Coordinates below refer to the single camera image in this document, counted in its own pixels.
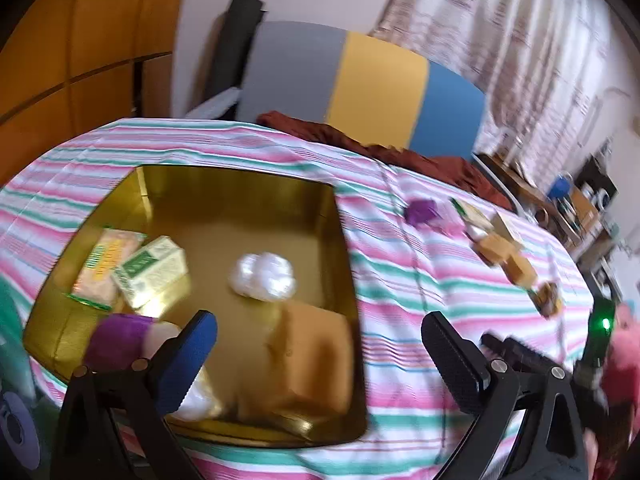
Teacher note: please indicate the green and gold box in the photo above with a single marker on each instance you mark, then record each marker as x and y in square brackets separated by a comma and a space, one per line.
[150, 270]

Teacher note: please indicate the wooden side desk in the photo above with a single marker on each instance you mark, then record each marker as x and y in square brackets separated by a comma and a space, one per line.
[525, 185]

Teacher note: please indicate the purple wrapper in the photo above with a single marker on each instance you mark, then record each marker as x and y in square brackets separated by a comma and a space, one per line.
[117, 337]

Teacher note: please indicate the wooden wardrobe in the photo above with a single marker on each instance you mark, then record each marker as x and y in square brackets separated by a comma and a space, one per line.
[75, 35]

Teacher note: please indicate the person's right hand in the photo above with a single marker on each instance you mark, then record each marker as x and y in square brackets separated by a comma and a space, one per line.
[625, 360]

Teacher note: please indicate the grey yellow blue chair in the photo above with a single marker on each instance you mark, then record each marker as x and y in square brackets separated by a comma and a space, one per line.
[380, 90]

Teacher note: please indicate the blue globe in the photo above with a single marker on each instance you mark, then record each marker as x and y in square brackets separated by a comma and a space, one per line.
[560, 187]

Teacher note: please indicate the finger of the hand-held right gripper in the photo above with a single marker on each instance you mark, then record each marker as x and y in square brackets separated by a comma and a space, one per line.
[510, 347]

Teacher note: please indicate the gold tin box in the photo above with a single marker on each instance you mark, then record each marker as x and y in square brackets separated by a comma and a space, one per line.
[225, 220]

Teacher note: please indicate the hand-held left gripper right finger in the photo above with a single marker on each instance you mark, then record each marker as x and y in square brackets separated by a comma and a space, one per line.
[455, 365]

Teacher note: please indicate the long yellow green packet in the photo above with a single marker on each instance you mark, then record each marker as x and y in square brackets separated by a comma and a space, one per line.
[102, 265]

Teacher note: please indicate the brown piece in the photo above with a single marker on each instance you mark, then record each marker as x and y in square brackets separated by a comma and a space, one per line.
[547, 297]

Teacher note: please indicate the black rolled mat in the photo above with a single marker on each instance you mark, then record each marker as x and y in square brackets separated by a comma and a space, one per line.
[235, 45]

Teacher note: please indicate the purple packet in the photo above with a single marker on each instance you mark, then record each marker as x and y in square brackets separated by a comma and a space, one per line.
[421, 211]

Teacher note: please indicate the patterned beige curtain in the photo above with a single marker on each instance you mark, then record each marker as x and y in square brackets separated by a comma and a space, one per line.
[500, 35]

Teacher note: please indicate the white plastic bag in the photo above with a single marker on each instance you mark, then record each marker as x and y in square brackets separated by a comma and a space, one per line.
[215, 105]

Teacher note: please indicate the cream carton box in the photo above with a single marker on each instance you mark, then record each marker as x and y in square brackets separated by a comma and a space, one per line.
[507, 225]

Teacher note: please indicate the green edged yellow packet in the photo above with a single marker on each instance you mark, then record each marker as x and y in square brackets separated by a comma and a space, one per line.
[472, 212]

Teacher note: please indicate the teal object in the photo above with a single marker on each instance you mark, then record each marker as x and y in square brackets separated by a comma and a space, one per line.
[12, 350]

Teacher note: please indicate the rust brown cloth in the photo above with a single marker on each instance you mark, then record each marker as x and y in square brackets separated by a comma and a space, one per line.
[425, 165]

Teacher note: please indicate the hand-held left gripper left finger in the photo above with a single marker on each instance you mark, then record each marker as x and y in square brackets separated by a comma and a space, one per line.
[185, 365]

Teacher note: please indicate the large yellow soap bar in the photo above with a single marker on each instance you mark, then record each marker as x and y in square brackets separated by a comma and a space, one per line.
[310, 355]

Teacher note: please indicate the striped tablecloth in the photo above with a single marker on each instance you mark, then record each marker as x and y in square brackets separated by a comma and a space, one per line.
[400, 280]

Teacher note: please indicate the clear plastic ball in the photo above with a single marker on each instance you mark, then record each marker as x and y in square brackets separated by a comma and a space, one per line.
[262, 275]

